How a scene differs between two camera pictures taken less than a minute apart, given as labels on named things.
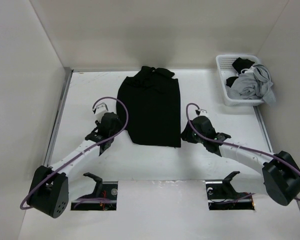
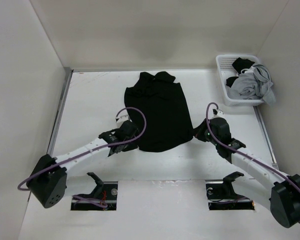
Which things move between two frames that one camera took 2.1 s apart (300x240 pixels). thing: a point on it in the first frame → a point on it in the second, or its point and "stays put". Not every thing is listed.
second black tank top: x=239 y=64 stays put
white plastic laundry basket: x=226 y=69 stays put
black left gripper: x=118 y=127 → x=132 y=146
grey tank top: x=254 y=83 stays put
